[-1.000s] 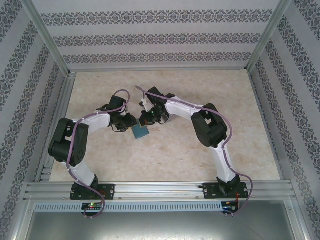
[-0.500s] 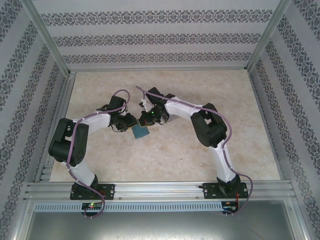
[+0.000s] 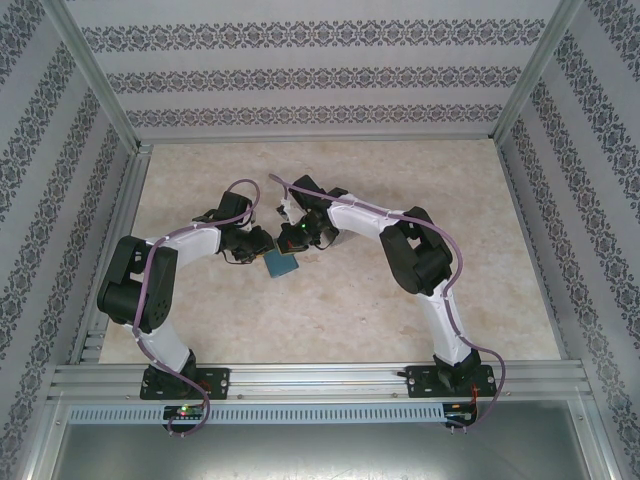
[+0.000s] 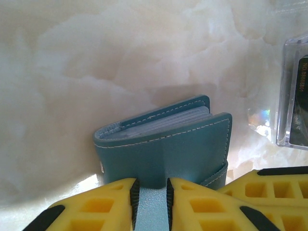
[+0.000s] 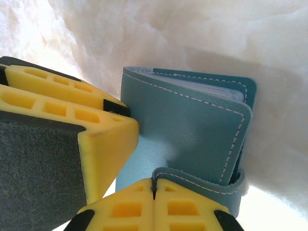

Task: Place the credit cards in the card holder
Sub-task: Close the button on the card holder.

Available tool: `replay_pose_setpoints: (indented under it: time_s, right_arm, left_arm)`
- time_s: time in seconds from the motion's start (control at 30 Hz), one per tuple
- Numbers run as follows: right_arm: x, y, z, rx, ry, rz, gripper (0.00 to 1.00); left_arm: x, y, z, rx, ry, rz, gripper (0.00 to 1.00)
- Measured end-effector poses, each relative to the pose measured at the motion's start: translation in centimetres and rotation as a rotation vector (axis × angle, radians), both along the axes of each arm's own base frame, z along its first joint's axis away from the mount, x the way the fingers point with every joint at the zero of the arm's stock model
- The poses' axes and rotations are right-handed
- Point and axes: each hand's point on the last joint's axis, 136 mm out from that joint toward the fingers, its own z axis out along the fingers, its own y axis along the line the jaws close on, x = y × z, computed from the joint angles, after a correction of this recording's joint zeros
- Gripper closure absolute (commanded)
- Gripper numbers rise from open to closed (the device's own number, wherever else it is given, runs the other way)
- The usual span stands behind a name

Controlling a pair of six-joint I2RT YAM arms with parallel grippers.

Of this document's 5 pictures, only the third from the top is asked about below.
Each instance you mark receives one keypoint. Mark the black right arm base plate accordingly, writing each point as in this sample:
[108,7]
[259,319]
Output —
[420,382]

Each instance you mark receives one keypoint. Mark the aluminium frame post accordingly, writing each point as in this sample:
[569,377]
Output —
[535,75]
[92,75]

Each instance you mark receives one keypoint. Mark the clear plastic card box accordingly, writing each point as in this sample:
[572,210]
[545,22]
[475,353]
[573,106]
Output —
[346,239]

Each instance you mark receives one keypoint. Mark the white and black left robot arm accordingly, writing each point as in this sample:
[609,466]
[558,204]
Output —
[195,245]

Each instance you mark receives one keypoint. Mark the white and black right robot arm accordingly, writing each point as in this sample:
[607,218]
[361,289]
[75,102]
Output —
[355,220]

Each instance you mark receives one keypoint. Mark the small circuit board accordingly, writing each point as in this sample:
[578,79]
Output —
[460,416]

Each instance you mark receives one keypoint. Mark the aluminium mounting rail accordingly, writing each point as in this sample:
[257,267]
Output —
[320,380]

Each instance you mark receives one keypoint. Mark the blue card holder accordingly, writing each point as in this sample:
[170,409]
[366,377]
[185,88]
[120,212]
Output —
[282,265]

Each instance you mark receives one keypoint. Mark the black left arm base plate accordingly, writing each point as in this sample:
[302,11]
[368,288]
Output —
[217,382]

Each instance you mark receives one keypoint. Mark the aluminium side rail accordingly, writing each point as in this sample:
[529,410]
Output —
[130,200]

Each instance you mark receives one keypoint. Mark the circuit board with green light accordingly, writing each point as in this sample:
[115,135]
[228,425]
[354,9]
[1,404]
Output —
[182,412]

